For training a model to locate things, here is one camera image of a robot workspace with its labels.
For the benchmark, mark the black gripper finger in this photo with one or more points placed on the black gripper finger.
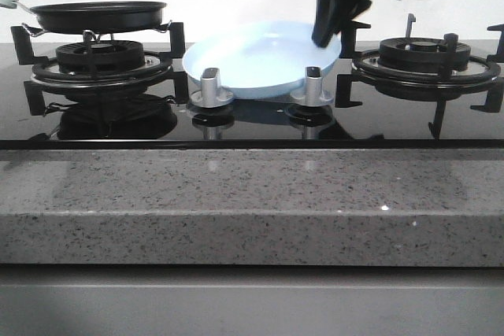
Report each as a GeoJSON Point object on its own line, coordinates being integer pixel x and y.
{"type": "Point", "coordinates": [327, 22]}
{"type": "Point", "coordinates": [347, 10]}

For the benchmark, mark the black gas burner head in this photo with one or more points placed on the black gas burner head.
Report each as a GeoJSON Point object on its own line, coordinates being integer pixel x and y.
{"type": "Point", "coordinates": [413, 54]}
{"type": "Point", "coordinates": [109, 56]}

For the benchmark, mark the light blue plate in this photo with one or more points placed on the light blue plate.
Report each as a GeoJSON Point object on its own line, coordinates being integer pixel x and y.
{"type": "Point", "coordinates": [261, 60]}

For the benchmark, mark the grey cabinet front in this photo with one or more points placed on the grey cabinet front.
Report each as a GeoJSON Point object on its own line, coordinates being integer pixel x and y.
{"type": "Point", "coordinates": [225, 300]}

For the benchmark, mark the silver stove knob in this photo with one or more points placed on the silver stove knob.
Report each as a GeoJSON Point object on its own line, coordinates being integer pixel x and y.
{"type": "Point", "coordinates": [211, 94]}
{"type": "Point", "coordinates": [312, 93]}

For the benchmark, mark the black glass gas cooktop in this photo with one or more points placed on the black glass gas cooktop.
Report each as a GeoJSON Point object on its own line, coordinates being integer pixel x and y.
{"type": "Point", "coordinates": [366, 113]}

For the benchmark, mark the black pan support grate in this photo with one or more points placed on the black pan support grate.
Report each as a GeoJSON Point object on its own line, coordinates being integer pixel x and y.
{"type": "Point", "coordinates": [460, 73]}
{"type": "Point", "coordinates": [47, 74]}

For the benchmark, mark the black frying pan green handle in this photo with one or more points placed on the black frying pan green handle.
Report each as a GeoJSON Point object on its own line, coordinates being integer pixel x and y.
{"type": "Point", "coordinates": [99, 17]}

